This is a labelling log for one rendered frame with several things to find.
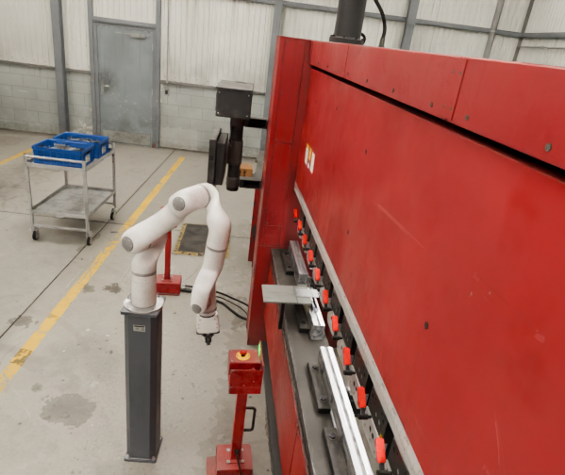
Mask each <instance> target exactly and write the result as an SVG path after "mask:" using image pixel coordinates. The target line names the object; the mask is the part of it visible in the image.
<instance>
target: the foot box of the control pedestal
mask: <svg viewBox="0 0 565 475"><path fill-rule="evenodd" d="M241 447H242V448H243V453H244V464H240V466H241V474H242V475H252V473H253V463H252V452H251V444H241ZM226 449H231V444H221V445H217V448H216V456H208V457H207V472H206V475H240V471H239V466H238V464H227V463H226Z"/></svg>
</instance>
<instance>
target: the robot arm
mask: <svg viewBox="0 0 565 475"><path fill-rule="evenodd" d="M202 207H204V208H205V209H206V211H207V225H208V239H207V245H206V249H205V255H204V260H203V265H202V268H201V269H200V271H199V273H198V275H197V277H196V279H195V282H194V285H193V288H192V292H191V311H192V312H193V313H195V314H197V332H196V334H198V335H202V336H203V337H204V338H205V341H206V343H207V345H210V342H211V338H212V337H213V336H214V335H215V334H219V333H220V330H219V318H218V313H217V311H216V309H217V306H216V281H217V279H218V277H219V275H220V273H221V271H222V269H223V265H224V259H225V254H226V250H227V245H228V241H229V237H230V232H231V220H230V219H229V217H228V215H227V214H226V213H225V211H224V209H223V208H222V205H221V202H220V195H219V191H218V190H217V189H216V188H215V187H214V186H212V185H211V184H209V183H201V184H198V185H194V186H191V187H188V188H183V189H181V190H180V191H178V192H176V193H175V194H174V195H172V196H171V197H170V199H169V203H168V204H166V205H165V206H164V207H163V208H162V209H160V211H159V212H157V213H156V214H155V215H153V216H151V217H150V218H148V219H146V220H144V221H142V222H140V223H138V224H136V225H134V226H133V227H131V228H129V229H127V230H126V231H125V232H124V233H123V235H122V239H121V243H122V246H123V248H124V249H125V250H126V251H127V252H128V253H130V254H135V256H134V257H133V259H132V261H131V295H129V294H128V295H127V298H126V299H125V301H124V307H125V309H126V310H127V311H129V312H131V313H135V314H150V313H154V312H156V311H158V310H159V309H160V308H161V307H162V306H163V299H162V298H161V297H160V295H158V294H157V262H158V258H159V256H160V254H161V252H162V250H163V248H164V246H165V244H166V241H167V233H168V232H170V231H171V230H173V229H174V228H175V227H177V225H178V224H180V223H181V222H182V221H183V220H185V217H186V216H187V215H189V214H190V213H192V212H193V211H195V210H197V209H200V208H202ZM207 333H209V335H207Z"/></svg>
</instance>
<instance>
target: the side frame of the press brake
mask: <svg viewBox="0 0 565 475"><path fill-rule="evenodd" d="M311 41H312V40H307V39H299V38H292V37H285V36H276V46H275V54H274V71H273V80H272V89H271V98H270V107H269V116H268V125H267V134H266V142H265V152H264V160H263V170H262V178H261V188H260V196H259V206H258V223H257V231H256V240H255V250H254V258H253V268H252V276H251V286H250V294H249V304H248V312H247V321H246V329H247V345H259V341H260V342H261V341H267V338H266V330H265V322H264V315H263V314H264V306H265V303H264V302H263V295H262V287H261V285H267V283H268V275H269V268H270V262H271V249H272V248H273V249H289V245H290V240H293V241H298V243H299V246H300V249H301V252H302V256H303V258H304V261H305V264H306V267H307V265H308V262H307V254H305V252H304V251H303V250H302V248H303V246H302V239H300V238H299V236H297V226H298V223H297V222H293V220H294V217H293V209H297V220H299V216H300V210H301V205H300V202H299V200H298V197H297V195H296V192H295V190H294V184H295V178H296V171H297V164H298V157H299V150H300V143H301V137H302V129H303V122H304V116H305V108H306V101H307V88H308V81H309V74H310V68H316V69H320V68H318V67H315V66H313V65H310V64H308V58H309V51H310V45H311ZM307 272H308V276H309V278H310V277H312V270H311V269H310V268H308V267H307ZM316 299H317V302H318V305H319V307H320V311H321V314H322V317H323V320H324V325H325V327H324V331H325V334H326V338H327V341H328V344H329V347H332V348H337V342H338V340H332V334H331V333H330V330H329V325H328V322H327V314H328V312H323V306H322V303H321V300H320V297H319V298H316Z"/></svg>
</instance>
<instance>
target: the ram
mask: <svg viewBox="0 0 565 475"><path fill-rule="evenodd" d="M307 144H308V146H309V149H308V155H307V164H308V162H309V168H308V167H307V164H306V163H305V156H306V149H307ZM310 149H311V155H310V161H309V159H308V157H309V150H310ZM312 152H313V153H314V155H315V158H314V165H313V171H312V173H311V172H310V164H311V158H312ZM295 182H296V184H297V186H298V188H299V190H300V192H301V195H302V197H303V199H304V201H305V204H306V206H307V210H308V212H309V214H310V217H311V218H312V220H313V222H314V225H315V227H316V229H317V232H318V234H319V236H320V239H321V241H322V243H323V245H324V248H325V250H326V253H327V255H328V257H329V259H330V262H331V264H332V266H333V269H334V271H335V273H336V275H337V277H338V279H339V281H340V284H341V287H342V290H343V292H344V294H345V297H346V299H347V301H348V303H349V305H350V307H351V309H352V312H353V314H354V316H355V319H356V321H357V324H358V327H359V329H360V331H361V333H362V335H363V337H364V340H365V342H366V344H367V346H368V349H369V351H370V353H371V356H372V358H373V360H374V363H375V365H376V367H377V370H378V372H379V374H380V377H381V379H382V381H383V383H384V386H385V387H386V389H387V392H388V394H389V396H390V399H391V402H392V404H393V407H394V409H395V411H396V414H397V416H398V417H399V420H400V422H401V424H402V426H403V429H404V431H405V433H406V436H407V439H408V442H409V444H410V446H411V448H412V450H413V452H414V454H415V457H416V459H417V461H418V464H419V466H420V468H421V470H422V473H423V475H565V171H564V170H562V169H560V168H558V167H556V166H553V165H551V164H548V163H546V162H544V161H541V160H539V159H536V158H534V157H533V156H529V155H526V154H524V153H522V152H519V151H517V150H514V149H512V148H510V147H507V146H505V145H503V144H501V143H499V142H496V141H494V140H491V139H488V138H485V137H483V136H480V135H478V134H476V133H474V132H472V131H469V130H467V129H465V128H462V127H460V126H457V125H455V124H453V123H449V122H447V121H445V120H443V119H440V118H438V117H436V116H433V115H431V114H428V113H426V112H424V111H421V110H420V109H417V108H415V107H413V106H409V105H406V104H404V103H402V102H399V101H397V100H394V99H392V98H390V97H388V96H386V95H383V94H381V93H379V92H376V91H374V90H370V89H367V88H365V87H363V86H360V85H359V84H356V83H354V82H352V81H349V80H347V79H344V78H342V77H340V76H337V75H335V74H332V73H330V72H327V71H325V70H322V69H316V68H310V74H309V81H308V88H307V101H306V108H305V116H304V122H303V129H302V137H301V143H300V150H299V157H298V164H297V171H296V178H295ZM294 190H295V192H296V195H297V197H298V200H299V202H300V205H301V206H302V209H303V211H304V214H305V216H306V219H307V223H308V225H309V227H310V230H311V232H312V235H313V236H314V239H315V241H316V244H317V246H318V249H319V251H320V254H321V256H322V259H323V261H324V264H325V266H326V269H327V271H328V274H329V276H330V279H331V281H332V284H333V286H334V288H335V290H336V293H337V295H338V297H339V300H340V302H341V306H342V309H343V311H344V314H345V316H346V318H347V320H348V323H349V325H350V327H351V330H352V332H353V335H354V337H355V340H356V342H357V345H358V348H359V350H360V353H361V355H362V358H363V360H364V362H365V365H366V367H367V370H368V371H369V374H370V376H371V379H372V381H373V384H374V388H375V390H376V393H377V395H378V397H379V399H380V401H381V404H382V406H383V409H384V411H385V414H386V416H387V419H388V421H389V424H390V426H391V429H392V431H393V434H394V436H395V439H396V441H397V444H398V446H399V449H400V451H401V453H402V455H403V458H404V460H405V463H406V465H407V469H408V471H409V474H410V475H416V473H415V471H414V469H413V466H412V464H411V462H410V460H409V458H408V455H407V451H406V449H405V447H404V444H403V442H402V440H401V437H400V435H399V433H398V431H397V429H396V426H395V424H394V421H393V419H392V417H391V413H390V410H389V408H388V406H387V404H386V402H385V400H384V397H383V395H382V392H381V390H380V388H379V385H378V383H377V380H376V379H375V377H374V373H373V370H372V368H371V366H370V363H369V361H368V359H367V356H366V354H365V351H364V350H363V348H362V345H361V343H360V340H359V338H358V336H357V332H356V329H355V327H354V325H353V322H352V321H351V319H350V316H349V314H348V311H347V309H346V307H345V304H344V302H343V299H342V297H341V294H340V292H339V290H338V287H337V285H336V282H335V280H334V278H333V275H332V273H331V270H330V268H329V267H328V264H327V262H326V259H325V257H324V253H323V251H322V249H321V246H320V244H319V241H318V239H317V238H316V235H315V233H314V230H313V228H312V226H311V223H310V221H309V218H308V216H307V212H306V210H305V209H304V206H303V204H302V201H301V199H300V197H299V194H298V192H297V189H296V187H295V186H294Z"/></svg>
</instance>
